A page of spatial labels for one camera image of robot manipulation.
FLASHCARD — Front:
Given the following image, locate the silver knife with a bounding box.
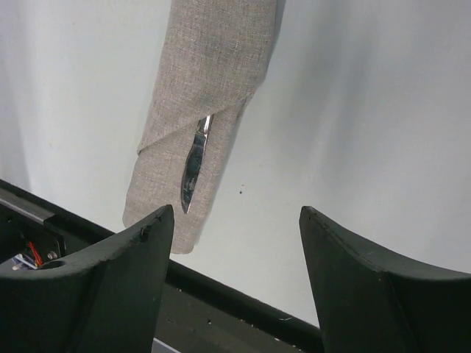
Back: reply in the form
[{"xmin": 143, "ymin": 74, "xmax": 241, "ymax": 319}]
[{"xmin": 180, "ymin": 115, "xmax": 213, "ymax": 214}]

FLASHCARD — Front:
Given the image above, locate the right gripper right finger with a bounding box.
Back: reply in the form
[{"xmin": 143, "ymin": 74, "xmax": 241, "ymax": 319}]
[{"xmin": 299, "ymin": 206, "xmax": 470, "ymax": 352}]

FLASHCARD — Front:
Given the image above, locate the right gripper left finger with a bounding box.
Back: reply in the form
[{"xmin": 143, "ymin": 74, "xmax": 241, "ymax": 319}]
[{"xmin": 1, "ymin": 205, "xmax": 174, "ymax": 352}]

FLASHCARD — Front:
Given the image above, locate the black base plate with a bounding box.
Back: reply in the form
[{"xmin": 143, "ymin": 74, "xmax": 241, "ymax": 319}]
[{"xmin": 1, "ymin": 181, "xmax": 324, "ymax": 352}]

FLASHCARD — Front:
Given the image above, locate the grey cloth napkin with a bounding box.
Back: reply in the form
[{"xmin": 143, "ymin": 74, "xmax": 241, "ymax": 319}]
[{"xmin": 121, "ymin": 0, "xmax": 287, "ymax": 255}]

